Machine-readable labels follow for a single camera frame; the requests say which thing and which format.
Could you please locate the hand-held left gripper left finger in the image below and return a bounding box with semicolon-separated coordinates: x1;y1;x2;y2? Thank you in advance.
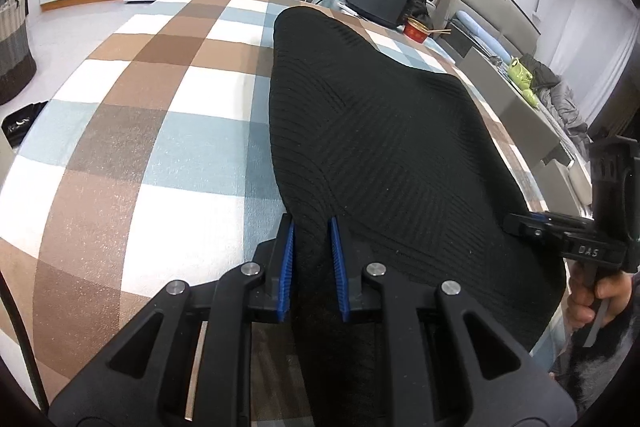
47;212;298;427

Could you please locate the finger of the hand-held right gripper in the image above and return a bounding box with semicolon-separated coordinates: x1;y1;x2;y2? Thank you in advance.
531;210;598;229
504;213;568;242

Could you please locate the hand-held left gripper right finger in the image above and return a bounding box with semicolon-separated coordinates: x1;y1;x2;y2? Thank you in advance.
326;215;577;427

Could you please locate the black knit sweater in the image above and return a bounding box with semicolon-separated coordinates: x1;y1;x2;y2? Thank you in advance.
267;6;568;427

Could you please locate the person's right forearm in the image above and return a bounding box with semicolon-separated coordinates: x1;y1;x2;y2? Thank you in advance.
550;302;640;413

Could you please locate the person's right hand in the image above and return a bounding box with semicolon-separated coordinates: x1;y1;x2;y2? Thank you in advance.
566;259;633;329

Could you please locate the small grey box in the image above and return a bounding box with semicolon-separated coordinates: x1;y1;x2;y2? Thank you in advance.
542;142;593;208

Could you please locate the grey duvet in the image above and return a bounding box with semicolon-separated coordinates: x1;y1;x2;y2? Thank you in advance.
522;54;593;148

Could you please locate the grey bench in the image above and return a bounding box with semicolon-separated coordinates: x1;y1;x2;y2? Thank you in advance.
457;44;576;168

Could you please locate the large green frog toy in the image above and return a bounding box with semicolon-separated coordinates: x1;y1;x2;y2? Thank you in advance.
506;56;533;85

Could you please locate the white curtain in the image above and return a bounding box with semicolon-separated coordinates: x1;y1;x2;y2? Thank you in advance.
545;0;631;128

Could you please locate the checked blanket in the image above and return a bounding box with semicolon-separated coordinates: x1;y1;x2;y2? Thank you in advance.
0;0;571;427

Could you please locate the light blue pillow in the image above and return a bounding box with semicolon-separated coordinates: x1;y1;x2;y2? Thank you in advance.
452;9;508;58

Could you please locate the grey padded headboard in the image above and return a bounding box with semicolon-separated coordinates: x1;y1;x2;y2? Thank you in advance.
435;0;543;58

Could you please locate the red bowl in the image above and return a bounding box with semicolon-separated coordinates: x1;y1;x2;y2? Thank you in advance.
404;18;432;42

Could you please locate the woven basket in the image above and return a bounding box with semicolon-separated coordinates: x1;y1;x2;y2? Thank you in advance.
0;0;38;105

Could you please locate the black cable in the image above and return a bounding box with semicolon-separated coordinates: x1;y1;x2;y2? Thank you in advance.
0;277;51;413

